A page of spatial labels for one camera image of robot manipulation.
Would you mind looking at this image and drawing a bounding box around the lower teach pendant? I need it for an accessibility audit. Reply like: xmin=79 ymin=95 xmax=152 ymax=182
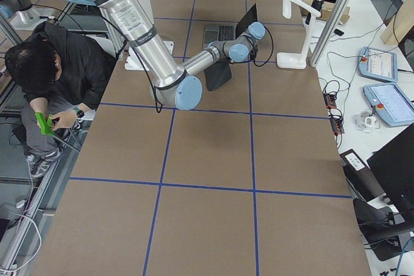
xmin=363 ymin=83 xmax=413 ymax=127

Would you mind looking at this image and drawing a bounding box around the aluminium frame post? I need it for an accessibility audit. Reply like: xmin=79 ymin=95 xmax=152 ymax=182
xmin=310 ymin=0 xmax=349 ymax=67

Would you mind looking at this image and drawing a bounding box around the teach pendant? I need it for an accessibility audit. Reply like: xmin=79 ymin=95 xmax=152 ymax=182
xmin=358 ymin=46 xmax=398 ymax=82
xmin=363 ymin=83 xmax=413 ymax=127

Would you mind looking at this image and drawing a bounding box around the person in black jacket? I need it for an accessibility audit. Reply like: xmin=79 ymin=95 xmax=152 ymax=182
xmin=5 ymin=22 xmax=116 ymax=178

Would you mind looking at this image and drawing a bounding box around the black mouse pad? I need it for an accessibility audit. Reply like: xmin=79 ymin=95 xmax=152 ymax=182
xmin=204 ymin=62 xmax=232 ymax=91

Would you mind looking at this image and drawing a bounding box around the white desk lamp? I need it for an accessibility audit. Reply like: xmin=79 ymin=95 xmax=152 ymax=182
xmin=276 ymin=0 xmax=323 ymax=70

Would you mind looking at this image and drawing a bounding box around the white pillar mount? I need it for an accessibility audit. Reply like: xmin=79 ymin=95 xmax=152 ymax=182
xmin=131 ymin=0 xmax=176 ymax=79

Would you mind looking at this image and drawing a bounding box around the upper teach pendant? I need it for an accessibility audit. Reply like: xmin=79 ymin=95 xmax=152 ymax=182
xmin=358 ymin=46 xmax=398 ymax=82

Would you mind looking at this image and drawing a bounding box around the black monitor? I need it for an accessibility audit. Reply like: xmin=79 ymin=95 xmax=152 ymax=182
xmin=367 ymin=125 xmax=413 ymax=211

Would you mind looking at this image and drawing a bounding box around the silver laptop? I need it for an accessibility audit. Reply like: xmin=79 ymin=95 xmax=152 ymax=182
xmin=202 ymin=3 xmax=257 ymax=48

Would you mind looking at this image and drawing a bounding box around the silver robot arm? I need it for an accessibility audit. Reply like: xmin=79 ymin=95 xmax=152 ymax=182
xmin=66 ymin=0 xmax=265 ymax=110

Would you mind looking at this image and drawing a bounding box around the orange black power strip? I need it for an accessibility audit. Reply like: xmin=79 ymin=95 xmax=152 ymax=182
xmin=323 ymin=93 xmax=344 ymax=136

